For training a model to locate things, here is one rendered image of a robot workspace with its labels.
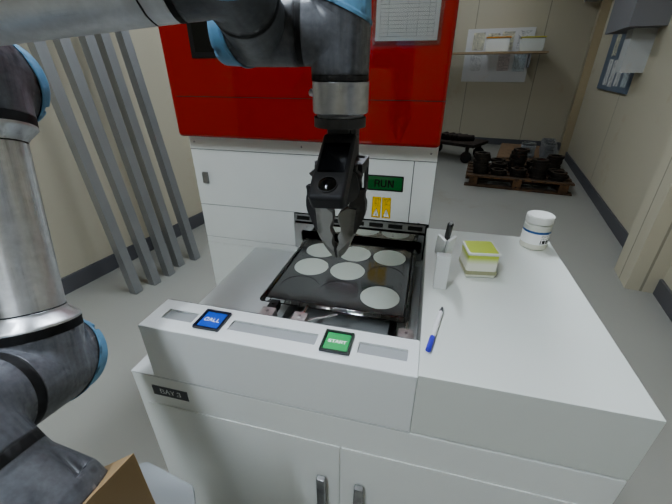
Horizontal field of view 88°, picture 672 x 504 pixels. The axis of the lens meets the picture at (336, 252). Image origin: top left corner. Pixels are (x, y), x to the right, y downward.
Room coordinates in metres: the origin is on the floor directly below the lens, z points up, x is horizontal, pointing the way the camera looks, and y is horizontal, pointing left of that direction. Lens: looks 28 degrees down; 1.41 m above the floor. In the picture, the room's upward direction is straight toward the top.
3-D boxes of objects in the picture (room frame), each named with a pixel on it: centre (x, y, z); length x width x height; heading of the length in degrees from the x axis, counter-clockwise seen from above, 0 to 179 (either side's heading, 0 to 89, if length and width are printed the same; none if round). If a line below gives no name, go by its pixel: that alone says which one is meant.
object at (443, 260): (0.70, -0.24, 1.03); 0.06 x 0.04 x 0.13; 166
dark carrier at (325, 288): (0.87, -0.03, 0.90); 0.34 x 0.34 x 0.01; 76
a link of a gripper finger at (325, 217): (0.52, 0.01, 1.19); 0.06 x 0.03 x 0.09; 166
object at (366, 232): (1.07, -0.07, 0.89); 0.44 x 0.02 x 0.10; 76
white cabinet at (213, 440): (0.75, -0.08, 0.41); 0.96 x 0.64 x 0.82; 76
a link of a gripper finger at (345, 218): (0.51, -0.02, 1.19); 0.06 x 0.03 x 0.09; 166
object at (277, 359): (0.53, 0.12, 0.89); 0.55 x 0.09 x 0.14; 76
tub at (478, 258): (0.76, -0.35, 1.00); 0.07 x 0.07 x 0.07; 85
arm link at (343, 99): (0.51, 0.00, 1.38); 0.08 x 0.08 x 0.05
